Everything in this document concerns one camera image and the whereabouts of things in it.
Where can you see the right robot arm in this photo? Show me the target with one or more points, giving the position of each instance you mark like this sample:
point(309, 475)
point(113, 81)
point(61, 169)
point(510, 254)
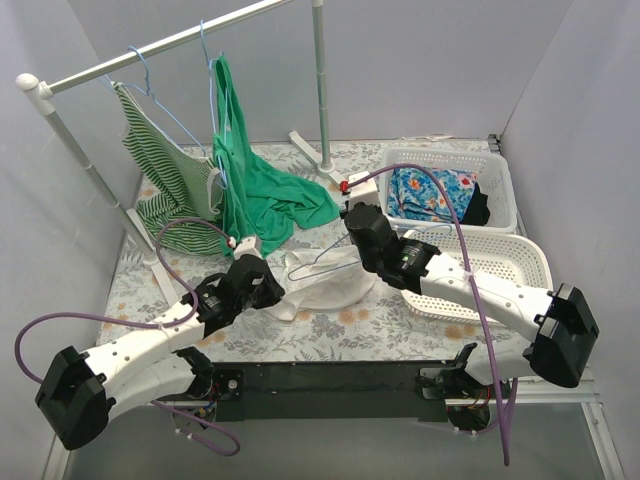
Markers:
point(556, 330)

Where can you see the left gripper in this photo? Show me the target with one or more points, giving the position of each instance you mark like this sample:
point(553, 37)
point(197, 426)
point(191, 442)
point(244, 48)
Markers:
point(267, 288)

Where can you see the blue floral garment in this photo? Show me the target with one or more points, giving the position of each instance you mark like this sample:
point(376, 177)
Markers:
point(413, 195)

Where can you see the green striped tank top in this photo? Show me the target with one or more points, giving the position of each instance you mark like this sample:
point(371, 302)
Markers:
point(186, 185)

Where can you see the floral patterned table mat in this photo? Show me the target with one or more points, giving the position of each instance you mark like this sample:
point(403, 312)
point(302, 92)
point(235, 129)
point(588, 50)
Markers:
point(378, 327)

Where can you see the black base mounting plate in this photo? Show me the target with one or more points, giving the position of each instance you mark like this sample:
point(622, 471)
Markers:
point(335, 390)

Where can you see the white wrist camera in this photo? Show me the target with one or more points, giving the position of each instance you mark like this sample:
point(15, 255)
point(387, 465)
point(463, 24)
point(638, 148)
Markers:
point(360, 188)
point(249, 245)

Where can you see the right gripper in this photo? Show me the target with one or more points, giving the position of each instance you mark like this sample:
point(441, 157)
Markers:
point(360, 223)

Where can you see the white laundry basket tipped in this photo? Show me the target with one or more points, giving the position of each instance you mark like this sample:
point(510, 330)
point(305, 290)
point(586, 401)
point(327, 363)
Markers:
point(507, 256)

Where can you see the white tank top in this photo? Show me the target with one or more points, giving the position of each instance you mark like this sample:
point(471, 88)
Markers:
point(317, 280)

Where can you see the blue wire hanger with striped top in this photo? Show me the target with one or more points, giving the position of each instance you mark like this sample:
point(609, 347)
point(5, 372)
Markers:
point(148, 92)

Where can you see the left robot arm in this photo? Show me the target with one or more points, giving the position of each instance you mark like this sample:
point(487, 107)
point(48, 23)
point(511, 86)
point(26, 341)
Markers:
point(82, 392)

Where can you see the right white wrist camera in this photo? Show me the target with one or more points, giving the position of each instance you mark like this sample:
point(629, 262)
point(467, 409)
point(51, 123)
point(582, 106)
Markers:
point(360, 188)

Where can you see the white laundry basket upright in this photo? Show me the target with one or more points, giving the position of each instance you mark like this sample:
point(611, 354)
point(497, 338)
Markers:
point(493, 177)

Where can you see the black garment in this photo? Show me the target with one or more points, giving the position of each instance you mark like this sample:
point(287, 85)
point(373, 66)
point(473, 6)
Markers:
point(477, 212)

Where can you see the green t-shirt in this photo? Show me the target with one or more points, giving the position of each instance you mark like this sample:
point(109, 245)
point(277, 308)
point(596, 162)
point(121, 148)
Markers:
point(259, 199)

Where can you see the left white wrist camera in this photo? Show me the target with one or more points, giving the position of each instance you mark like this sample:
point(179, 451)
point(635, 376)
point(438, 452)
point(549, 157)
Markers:
point(249, 245)

